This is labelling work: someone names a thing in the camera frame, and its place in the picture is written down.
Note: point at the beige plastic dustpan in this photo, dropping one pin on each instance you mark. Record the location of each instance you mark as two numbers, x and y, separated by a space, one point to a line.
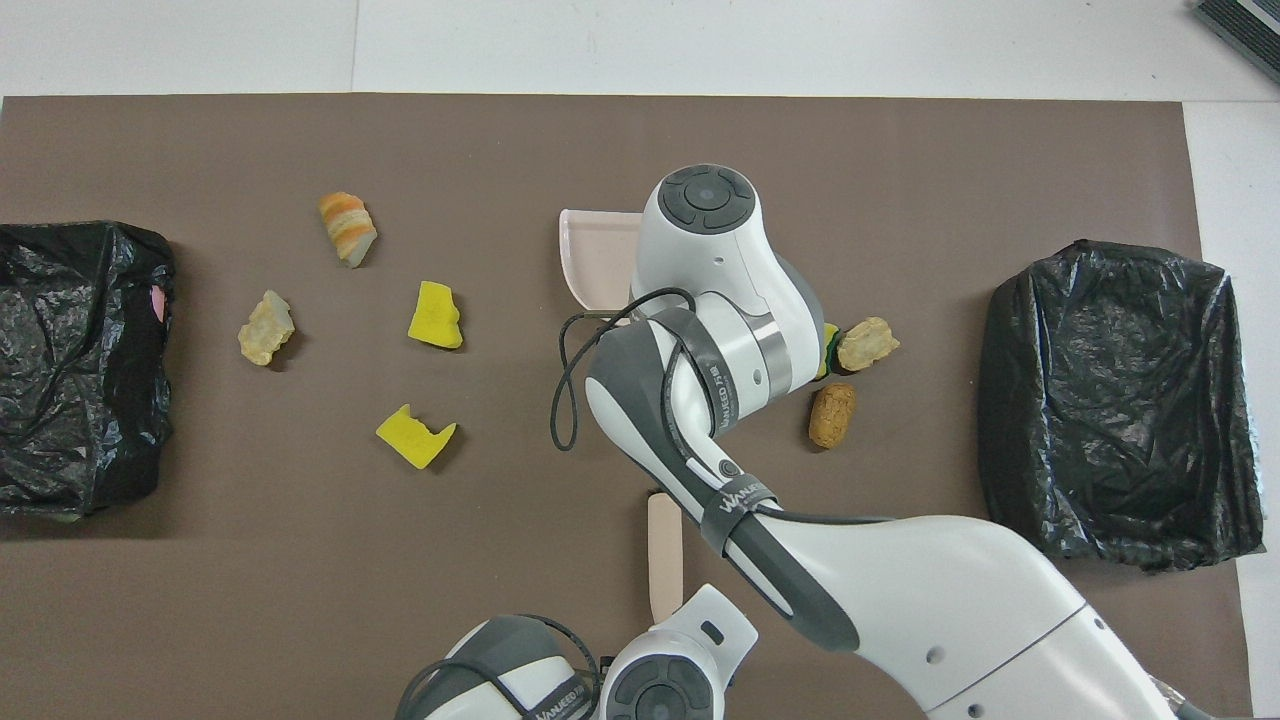
600 255

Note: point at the small yellow green sponge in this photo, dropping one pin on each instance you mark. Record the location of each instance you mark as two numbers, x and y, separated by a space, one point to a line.
829 340

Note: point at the brown bread roll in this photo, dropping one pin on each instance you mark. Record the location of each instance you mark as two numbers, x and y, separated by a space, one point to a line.
832 415

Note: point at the beige hand brush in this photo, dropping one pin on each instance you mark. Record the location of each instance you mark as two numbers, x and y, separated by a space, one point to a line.
665 560

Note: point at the small beige chunk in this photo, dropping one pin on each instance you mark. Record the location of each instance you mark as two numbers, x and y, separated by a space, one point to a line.
865 343

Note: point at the notched yellow sponge piece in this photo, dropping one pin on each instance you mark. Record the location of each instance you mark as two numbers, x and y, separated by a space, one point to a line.
410 440

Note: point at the orange striped foam chunk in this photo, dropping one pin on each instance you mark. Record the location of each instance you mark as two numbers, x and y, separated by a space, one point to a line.
348 230

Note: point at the beige foam chunk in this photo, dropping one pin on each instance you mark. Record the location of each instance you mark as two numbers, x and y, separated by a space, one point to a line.
265 328

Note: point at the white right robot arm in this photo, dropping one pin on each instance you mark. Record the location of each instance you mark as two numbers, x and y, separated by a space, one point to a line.
950 600

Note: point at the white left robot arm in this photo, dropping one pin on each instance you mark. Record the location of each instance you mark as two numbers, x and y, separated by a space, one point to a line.
660 680

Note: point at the black bag lined bin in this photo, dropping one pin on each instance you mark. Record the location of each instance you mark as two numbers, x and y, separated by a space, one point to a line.
1110 400

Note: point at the black bag bin pink spot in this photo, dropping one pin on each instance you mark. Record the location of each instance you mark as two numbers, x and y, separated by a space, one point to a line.
70 380

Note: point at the brown table mat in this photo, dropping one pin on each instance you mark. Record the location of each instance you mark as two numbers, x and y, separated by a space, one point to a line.
300 600

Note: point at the dark grey ribbed object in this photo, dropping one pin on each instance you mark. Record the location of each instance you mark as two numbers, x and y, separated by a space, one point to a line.
1245 30

